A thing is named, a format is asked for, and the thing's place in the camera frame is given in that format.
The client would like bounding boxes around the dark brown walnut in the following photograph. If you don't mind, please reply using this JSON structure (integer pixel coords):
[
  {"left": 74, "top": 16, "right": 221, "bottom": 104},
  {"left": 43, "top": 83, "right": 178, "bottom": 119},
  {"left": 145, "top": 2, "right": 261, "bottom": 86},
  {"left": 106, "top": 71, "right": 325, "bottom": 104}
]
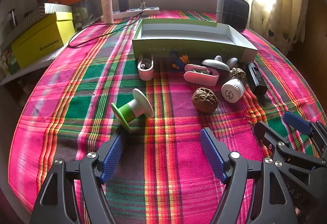
[{"left": 229, "top": 68, "right": 247, "bottom": 86}]

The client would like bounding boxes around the green white spool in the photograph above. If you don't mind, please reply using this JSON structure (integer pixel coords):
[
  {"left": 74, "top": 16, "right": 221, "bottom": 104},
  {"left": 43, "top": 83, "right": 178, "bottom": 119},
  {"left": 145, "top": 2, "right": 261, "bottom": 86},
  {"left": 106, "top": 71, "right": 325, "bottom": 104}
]
[{"left": 111, "top": 88, "right": 154, "bottom": 134}]

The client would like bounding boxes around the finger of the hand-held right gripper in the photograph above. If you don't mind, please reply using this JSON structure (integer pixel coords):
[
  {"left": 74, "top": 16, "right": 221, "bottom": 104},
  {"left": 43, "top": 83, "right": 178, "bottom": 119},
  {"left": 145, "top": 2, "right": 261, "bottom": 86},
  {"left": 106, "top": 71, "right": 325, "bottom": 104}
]
[
  {"left": 254, "top": 121, "right": 327, "bottom": 171},
  {"left": 283, "top": 111, "right": 327, "bottom": 160}
]

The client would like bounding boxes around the green white cardboard box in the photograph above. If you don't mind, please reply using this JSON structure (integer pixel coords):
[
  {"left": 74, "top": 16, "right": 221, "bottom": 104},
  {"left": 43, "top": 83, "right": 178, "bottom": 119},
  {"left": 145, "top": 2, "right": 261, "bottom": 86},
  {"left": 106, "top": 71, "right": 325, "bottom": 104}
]
[{"left": 132, "top": 19, "right": 258, "bottom": 63}]

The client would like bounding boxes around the white side shelf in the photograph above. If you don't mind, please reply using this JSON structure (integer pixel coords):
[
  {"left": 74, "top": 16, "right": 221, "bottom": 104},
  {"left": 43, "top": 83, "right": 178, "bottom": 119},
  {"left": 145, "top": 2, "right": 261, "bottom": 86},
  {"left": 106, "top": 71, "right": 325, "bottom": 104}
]
[{"left": 0, "top": 43, "right": 67, "bottom": 86}]

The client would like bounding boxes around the cream heart patterned curtain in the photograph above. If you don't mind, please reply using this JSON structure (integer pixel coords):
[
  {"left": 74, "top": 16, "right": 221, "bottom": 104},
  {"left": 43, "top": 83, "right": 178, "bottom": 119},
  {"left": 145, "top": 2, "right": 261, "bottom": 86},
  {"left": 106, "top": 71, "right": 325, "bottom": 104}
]
[{"left": 252, "top": 0, "right": 311, "bottom": 54}]

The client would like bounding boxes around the white round jar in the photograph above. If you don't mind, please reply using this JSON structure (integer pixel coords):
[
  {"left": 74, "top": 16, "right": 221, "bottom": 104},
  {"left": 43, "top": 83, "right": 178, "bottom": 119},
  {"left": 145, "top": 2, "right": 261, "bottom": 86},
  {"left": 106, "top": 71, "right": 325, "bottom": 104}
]
[{"left": 221, "top": 78, "right": 246, "bottom": 103}]

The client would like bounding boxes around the pink green plaid tablecloth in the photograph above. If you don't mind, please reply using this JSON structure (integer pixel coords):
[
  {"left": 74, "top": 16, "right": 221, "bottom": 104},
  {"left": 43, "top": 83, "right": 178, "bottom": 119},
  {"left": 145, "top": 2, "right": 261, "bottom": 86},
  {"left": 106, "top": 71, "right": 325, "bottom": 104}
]
[{"left": 8, "top": 9, "right": 327, "bottom": 224}]

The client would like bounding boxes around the blue orange toy keychain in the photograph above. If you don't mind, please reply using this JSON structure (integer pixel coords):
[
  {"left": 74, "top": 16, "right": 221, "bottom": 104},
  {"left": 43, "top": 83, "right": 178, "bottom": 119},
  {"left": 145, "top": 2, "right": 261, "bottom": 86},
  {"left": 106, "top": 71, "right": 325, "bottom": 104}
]
[{"left": 169, "top": 52, "right": 189, "bottom": 71}]

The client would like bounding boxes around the light brown walnut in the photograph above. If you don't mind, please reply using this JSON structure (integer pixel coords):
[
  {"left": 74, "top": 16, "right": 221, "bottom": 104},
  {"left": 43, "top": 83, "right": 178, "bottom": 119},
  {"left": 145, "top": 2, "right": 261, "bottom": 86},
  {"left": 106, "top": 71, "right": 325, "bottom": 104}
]
[{"left": 191, "top": 87, "right": 219, "bottom": 113}]

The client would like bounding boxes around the white power strip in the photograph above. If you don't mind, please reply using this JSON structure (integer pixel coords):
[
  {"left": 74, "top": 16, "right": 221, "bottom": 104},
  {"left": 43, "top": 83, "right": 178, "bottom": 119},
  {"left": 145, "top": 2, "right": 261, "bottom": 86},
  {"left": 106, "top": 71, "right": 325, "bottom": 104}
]
[{"left": 112, "top": 6, "right": 160, "bottom": 19}]

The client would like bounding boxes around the grey space heater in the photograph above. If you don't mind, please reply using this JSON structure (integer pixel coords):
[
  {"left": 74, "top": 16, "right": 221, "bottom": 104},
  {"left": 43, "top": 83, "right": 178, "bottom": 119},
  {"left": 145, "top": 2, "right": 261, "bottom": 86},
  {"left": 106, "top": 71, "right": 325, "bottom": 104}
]
[{"left": 216, "top": 0, "right": 250, "bottom": 33}]

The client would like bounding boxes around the green white striped box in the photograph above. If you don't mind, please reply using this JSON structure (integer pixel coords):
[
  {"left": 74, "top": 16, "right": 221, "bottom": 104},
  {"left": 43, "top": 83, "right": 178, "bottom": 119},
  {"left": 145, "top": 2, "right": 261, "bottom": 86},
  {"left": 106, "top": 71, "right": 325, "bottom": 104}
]
[{"left": 0, "top": 3, "right": 73, "bottom": 46}]

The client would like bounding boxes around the white grey oval gadget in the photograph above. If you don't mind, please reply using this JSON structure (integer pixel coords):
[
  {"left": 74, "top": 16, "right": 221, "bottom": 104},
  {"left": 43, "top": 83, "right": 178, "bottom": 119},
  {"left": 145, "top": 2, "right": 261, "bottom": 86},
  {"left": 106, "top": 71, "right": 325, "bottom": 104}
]
[{"left": 202, "top": 55, "right": 230, "bottom": 72}]

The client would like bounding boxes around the yellow cardboard box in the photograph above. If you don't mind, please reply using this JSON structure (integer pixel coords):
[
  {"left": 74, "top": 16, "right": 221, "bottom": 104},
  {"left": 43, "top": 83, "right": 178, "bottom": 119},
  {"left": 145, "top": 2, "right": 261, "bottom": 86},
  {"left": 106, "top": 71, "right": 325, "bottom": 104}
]
[{"left": 11, "top": 12, "right": 76, "bottom": 69}]

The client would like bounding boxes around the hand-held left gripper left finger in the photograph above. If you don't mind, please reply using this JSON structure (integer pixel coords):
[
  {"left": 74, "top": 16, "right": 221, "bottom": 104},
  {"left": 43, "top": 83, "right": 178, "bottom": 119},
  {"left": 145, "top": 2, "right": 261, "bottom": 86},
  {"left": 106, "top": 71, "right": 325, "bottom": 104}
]
[{"left": 30, "top": 127, "right": 127, "bottom": 224}]

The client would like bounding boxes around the black adapter cable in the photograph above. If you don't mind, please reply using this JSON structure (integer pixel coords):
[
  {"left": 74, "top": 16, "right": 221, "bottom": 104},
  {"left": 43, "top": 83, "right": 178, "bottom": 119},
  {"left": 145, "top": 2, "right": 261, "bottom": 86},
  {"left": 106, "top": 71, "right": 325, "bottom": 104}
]
[{"left": 68, "top": 0, "right": 145, "bottom": 49}]

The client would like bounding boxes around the pink clip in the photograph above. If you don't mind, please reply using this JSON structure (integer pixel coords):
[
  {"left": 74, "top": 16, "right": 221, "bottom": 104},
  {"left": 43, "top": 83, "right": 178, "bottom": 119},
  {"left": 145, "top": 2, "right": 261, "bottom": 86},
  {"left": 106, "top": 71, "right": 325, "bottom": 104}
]
[{"left": 183, "top": 64, "right": 220, "bottom": 86}]

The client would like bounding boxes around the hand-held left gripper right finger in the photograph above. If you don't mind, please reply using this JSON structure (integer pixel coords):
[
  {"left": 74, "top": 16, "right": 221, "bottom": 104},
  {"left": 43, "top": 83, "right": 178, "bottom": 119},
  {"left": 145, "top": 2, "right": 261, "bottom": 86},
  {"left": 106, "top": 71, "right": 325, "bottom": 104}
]
[{"left": 200, "top": 127, "right": 298, "bottom": 224}]

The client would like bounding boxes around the black battery charger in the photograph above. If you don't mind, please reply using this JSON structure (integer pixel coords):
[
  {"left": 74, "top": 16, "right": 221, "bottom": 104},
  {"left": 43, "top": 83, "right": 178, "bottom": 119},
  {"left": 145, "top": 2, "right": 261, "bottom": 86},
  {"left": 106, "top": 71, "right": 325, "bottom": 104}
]
[{"left": 245, "top": 62, "right": 268, "bottom": 96}]

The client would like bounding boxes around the cream cosmetic tube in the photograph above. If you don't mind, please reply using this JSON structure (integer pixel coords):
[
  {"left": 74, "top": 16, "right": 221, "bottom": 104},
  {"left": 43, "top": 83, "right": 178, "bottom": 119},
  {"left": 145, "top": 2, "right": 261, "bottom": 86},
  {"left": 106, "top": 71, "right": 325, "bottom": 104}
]
[{"left": 100, "top": 0, "right": 114, "bottom": 24}]

